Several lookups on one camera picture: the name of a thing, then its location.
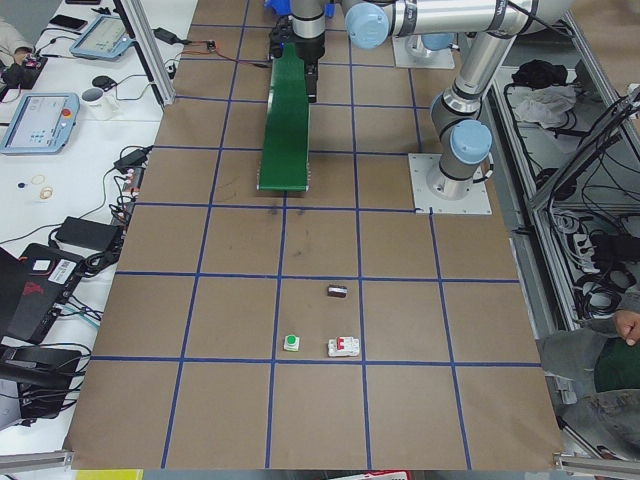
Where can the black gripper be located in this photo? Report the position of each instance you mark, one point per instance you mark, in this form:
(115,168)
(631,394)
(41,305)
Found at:
(313,49)

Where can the dark brown cylindrical capacitor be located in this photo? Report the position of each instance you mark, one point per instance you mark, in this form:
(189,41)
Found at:
(337,291)

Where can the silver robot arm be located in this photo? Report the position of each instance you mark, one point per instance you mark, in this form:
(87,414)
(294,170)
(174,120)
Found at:
(466,142)

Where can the person hand at edge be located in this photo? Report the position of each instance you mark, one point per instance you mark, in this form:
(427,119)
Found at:
(627,325)

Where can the green conveyor belt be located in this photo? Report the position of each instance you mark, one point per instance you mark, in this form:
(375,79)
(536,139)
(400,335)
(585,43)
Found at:
(284,165)

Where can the black power adapter brick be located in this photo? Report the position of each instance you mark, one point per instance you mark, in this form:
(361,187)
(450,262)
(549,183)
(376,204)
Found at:
(166,36)

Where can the black computer mouse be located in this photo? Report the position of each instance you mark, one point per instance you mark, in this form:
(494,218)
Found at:
(104,82)

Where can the far teach pendant tablet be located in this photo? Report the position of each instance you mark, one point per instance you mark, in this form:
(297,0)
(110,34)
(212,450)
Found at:
(105,38)

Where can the teach pendant tablet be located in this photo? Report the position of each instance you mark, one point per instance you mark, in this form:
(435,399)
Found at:
(105,38)
(42,124)

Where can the white mug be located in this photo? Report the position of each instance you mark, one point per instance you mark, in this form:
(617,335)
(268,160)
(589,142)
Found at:
(99,104)

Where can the white black cloth pile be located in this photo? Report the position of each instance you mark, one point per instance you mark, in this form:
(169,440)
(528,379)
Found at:
(551,97)

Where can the black smartphone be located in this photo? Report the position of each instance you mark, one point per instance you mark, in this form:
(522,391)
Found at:
(68,22)

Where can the near teach pendant tablet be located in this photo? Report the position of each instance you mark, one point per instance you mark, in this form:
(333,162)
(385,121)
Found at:
(42,124)

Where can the large black power brick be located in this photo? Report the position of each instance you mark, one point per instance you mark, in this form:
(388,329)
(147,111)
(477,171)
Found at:
(88,234)

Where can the white red circuit breaker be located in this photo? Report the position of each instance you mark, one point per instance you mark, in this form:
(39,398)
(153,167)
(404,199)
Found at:
(343,346)

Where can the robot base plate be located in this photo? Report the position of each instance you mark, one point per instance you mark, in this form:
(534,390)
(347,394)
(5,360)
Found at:
(428,51)
(434,193)

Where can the aluminium frame post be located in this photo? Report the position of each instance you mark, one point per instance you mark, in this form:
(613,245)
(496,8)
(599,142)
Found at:
(137,27)

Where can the green push button switch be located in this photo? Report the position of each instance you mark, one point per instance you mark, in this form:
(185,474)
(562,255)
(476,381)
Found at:
(291,343)

